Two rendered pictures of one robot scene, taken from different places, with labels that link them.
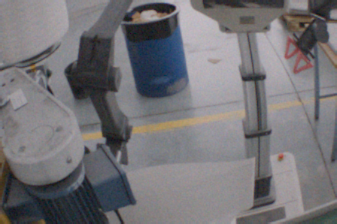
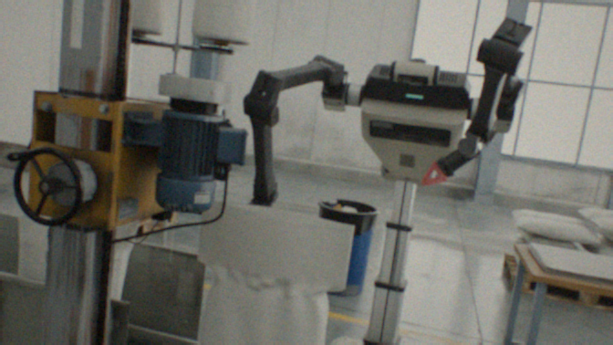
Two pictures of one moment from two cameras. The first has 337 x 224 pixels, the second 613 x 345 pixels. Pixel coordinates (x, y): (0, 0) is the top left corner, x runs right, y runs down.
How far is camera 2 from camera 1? 78 cm
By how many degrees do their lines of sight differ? 26
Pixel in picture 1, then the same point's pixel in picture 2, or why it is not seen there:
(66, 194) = (195, 119)
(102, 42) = (272, 79)
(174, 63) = (353, 266)
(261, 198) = not seen: outside the picture
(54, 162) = (201, 85)
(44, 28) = (231, 20)
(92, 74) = (258, 101)
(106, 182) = (231, 133)
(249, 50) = (401, 200)
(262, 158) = (388, 318)
